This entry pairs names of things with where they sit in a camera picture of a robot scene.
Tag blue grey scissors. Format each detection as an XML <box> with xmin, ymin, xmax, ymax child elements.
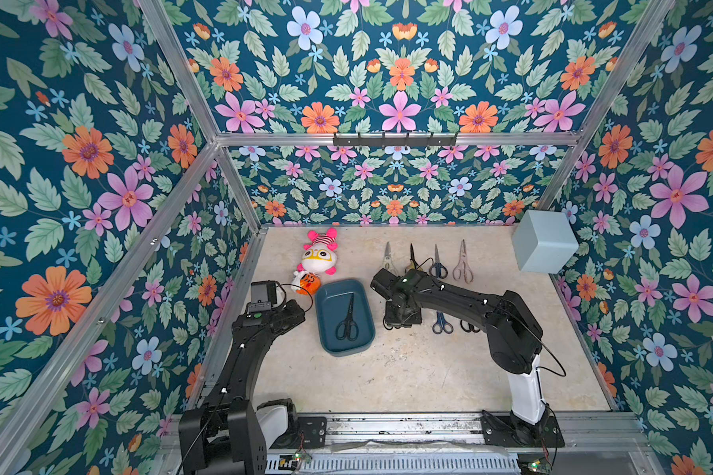
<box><xmin>432</xmin><ymin>312</ymin><xmax>453</xmax><ymax>334</ymax></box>

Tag yellow black scissors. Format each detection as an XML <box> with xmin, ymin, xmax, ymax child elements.
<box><xmin>405</xmin><ymin>245</ymin><xmax>421</xmax><ymax>272</ymax></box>

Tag small black scissors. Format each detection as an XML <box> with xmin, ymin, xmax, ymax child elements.
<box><xmin>430</xmin><ymin>245</ymin><xmax>449</xmax><ymax>279</ymax></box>

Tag teal plastic storage box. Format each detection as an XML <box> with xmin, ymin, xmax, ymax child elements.
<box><xmin>315</xmin><ymin>279</ymin><xmax>375</xmax><ymax>357</ymax></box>

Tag thin black scissors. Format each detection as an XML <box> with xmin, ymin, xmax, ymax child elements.
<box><xmin>336</xmin><ymin>294</ymin><xmax>360</xmax><ymax>342</ymax></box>

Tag large black scissors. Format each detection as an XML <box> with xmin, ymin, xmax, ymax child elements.
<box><xmin>459</xmin><ymin>320</ymin><xmax>481</xmax><ymax>334</ymax></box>

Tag pink handled scissors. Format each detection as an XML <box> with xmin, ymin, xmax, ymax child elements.
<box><xmin>451</xmin><ymin>239</ymin><xmax>474</xmax><ymax>284</ymax></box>

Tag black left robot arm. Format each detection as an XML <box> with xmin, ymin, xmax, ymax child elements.
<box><xmin>178</xmin><ymin>280</ymin><xmax>306</xmax><ymax>474</ymax></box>

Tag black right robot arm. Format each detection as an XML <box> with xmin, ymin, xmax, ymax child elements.
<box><xmin>370</xmin><ymin>269</ymin><xmax>546</xmax><ymax>426</ymax></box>

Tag grey cube box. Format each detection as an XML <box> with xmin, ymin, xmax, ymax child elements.
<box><xmin>512</xmin><ymin>210</ymin><xmax>579</xmax><ymax>274</ymax></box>

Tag pink white plush doll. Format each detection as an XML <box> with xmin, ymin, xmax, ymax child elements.
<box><xmin>291</xmin><ymin>228</ymin><xmax>339</xmax><ymax>296</ymax></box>

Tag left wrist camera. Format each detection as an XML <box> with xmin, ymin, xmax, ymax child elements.
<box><xmin>247</xmin><ymin>280</ymin><xmax>277</xmax><ymax>314</ymax></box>

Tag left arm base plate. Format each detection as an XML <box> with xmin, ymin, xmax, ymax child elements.
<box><xmin>271</xmin><ymin>417</ymin><xmax>328</xmax><ymax>449</ymax></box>

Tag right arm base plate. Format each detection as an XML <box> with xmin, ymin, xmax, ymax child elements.
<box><xmin>480</xmin><ymin>405</ymin><xmax>565</xmax><ymax>448</ymax></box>

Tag black hook rail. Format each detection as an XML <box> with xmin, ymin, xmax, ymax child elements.
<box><xmin>332</xmin><ymin>133</ymin><xmax>459</xmax><ymax>148</ymax></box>

